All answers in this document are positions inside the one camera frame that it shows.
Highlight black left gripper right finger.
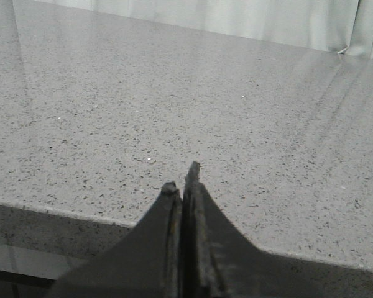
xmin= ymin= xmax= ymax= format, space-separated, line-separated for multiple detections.
xmin=182 ymin=161 xmax=373 ymax=297

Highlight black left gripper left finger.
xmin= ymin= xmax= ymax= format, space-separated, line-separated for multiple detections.
xmin=48 ymin=182 xmax=182 ymax=297

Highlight white curtain backdrop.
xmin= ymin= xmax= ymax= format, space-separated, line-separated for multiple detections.
xmin=30 ymin=0 xmax=373 ymax=61

